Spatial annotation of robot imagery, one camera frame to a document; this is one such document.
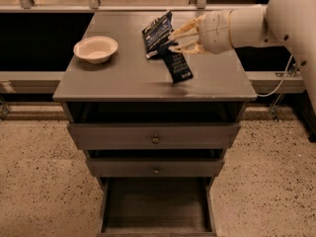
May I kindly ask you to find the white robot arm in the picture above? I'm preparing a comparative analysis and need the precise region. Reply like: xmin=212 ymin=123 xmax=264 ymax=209
xmin=168 ymin=0 xmax=316 ymax=112

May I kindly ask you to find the white paper bowl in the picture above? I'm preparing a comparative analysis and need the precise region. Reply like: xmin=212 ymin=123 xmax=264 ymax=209
xmin=73 ymin=37 xmax=119 ymax=64

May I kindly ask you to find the white cable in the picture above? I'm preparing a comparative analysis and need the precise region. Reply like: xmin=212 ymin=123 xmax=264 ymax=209
xmin=256 ymin=54 xmax=293 ymax=98

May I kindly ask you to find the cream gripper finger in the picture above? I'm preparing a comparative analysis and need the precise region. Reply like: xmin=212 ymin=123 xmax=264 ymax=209
xmin=169 ymin=40 xmax=205 ymax=54
xmin=168 ymin=15 xmax=205 ymax=40

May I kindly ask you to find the upper metal rail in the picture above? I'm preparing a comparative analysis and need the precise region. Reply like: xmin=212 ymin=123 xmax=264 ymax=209
xmin=0 ymin=4 xmax=268 ymax=13

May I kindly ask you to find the dark blue rxbar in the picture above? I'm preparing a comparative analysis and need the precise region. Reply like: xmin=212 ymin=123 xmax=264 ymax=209
xmin=158 ymin=42 xmax=194 ymax=84

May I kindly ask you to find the grey middle drawer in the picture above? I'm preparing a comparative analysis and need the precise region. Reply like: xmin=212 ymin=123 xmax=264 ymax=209
xmin=87 ymin=158 xmax=224 ymax=177

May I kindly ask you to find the dark blue chip bag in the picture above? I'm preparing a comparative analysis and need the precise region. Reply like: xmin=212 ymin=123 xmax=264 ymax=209
xmin=142 ymin=11 xmax=173 ymax=59

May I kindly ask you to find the grey top drawer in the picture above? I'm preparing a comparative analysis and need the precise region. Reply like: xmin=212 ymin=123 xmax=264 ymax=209
xmin=68 ymin=122 xmax=240 ymax=150

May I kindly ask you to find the brass middle drawer knob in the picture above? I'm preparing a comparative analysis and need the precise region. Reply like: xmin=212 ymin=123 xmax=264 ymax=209
xmin=153 ymin=167 xmax=160 ymax=175

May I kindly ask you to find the metal stand right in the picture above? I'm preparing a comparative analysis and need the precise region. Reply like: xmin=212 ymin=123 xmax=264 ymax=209
xmin=269 ymin=63 xmax=299 ymax=121

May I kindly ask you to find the grey open bottom drawer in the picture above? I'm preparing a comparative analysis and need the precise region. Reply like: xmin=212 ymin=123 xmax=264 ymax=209
xmin=96 ymin=178 xmax=217 ymax=237

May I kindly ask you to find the grey wooden drawer cabinet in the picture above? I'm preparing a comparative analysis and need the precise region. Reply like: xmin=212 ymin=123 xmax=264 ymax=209
xmin=53 ymin=11 xmax=256 ymax=184

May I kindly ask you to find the brass top drawer knob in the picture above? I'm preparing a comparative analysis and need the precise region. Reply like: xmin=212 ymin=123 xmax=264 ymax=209
xmin=151 ymin=135 xmax=160 ymax=144

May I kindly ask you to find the brass drawer knob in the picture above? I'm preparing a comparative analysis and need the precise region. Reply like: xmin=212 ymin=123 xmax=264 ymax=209
xmin=151 ymin=135 xmax=160 ymax=144
xmin=153 ymin=167 xmax=160 ymax=175

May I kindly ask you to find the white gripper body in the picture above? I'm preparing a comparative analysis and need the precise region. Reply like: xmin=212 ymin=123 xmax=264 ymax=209
xmin=198 ymin=10 xmax=233 ymax=54

